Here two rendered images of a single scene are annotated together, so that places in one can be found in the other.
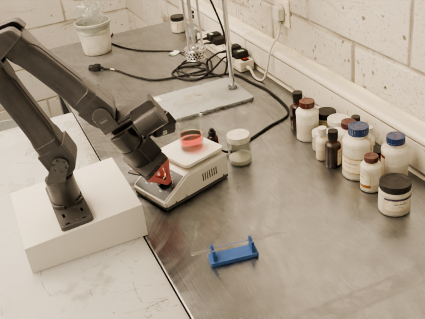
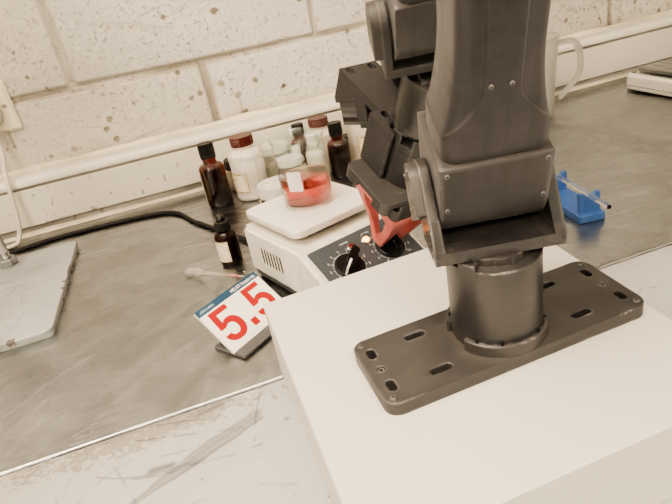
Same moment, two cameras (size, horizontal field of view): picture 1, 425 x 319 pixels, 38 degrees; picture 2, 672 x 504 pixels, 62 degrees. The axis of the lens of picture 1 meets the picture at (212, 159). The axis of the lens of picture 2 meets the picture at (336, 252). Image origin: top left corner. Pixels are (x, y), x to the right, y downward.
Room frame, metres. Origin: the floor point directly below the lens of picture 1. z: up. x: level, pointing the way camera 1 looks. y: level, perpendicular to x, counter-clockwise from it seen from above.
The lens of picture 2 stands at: (1.20, 0.67, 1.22)
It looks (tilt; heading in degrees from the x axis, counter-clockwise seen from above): 26 degrees down; 277
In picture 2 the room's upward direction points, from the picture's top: 11 degrees counter-clockwise
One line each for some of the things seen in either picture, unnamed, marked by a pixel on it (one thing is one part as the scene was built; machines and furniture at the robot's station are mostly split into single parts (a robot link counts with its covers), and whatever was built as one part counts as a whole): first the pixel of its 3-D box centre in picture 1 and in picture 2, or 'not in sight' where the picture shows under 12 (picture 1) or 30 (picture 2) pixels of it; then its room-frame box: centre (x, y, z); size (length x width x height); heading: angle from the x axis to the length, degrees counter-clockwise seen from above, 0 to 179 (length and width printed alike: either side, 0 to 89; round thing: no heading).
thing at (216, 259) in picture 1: (232, 250); (571, 195); (0.98, -0.02, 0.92); 0.10 x 0.03 x 0.04; 100
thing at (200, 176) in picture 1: (183, 169); (330, 244); (1.28, 0.07, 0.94); 0.22 x 0.13 x 0.08; 129
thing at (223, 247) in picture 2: (212, 139); (225, 238); (1.43, -0.01, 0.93); 0.03 x 0.03 x 0.07
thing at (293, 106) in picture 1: (298, 110); (213, 173); (1.50, -0.25, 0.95); 0.04 x 0.04 x 0.11
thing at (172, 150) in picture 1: (190, 149); (310, 206); (1.30, 0.05, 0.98); 0.12 x 0.12 x 0.01; 39
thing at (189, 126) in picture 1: (191, 133); (302, 169); (1.30, 0.04, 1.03); 0.07 x 0.06 x 0.08; 117
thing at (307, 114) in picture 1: (307, 119); (247, 166); (1.44, -0.26, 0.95); 0.06 x 0.06 x 0.11
